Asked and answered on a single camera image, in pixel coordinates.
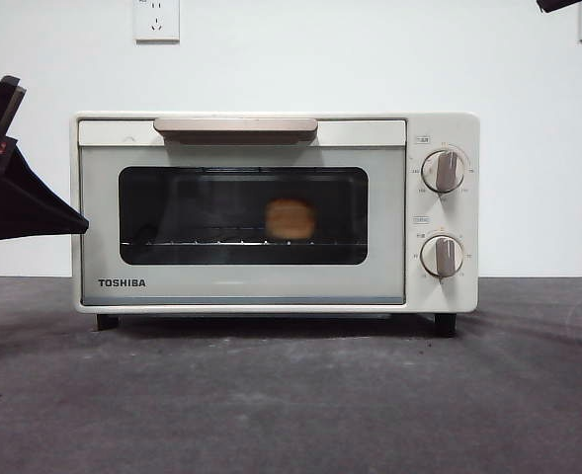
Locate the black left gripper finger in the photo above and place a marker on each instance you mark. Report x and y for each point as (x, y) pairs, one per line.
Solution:
(24, 207)

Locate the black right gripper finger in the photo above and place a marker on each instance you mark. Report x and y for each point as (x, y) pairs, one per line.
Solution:
(559, 4)

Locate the golden bread loaf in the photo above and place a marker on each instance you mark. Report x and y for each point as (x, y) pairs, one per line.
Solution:
(290, 217)

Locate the white Toshiba toaster oven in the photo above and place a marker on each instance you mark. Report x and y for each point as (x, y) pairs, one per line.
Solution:
(443, 131)

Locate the beige temperature knob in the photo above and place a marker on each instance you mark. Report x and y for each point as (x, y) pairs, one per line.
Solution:
(443, 171)

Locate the beige timer knob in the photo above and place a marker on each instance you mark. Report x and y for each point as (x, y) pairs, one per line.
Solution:
(442, 256)

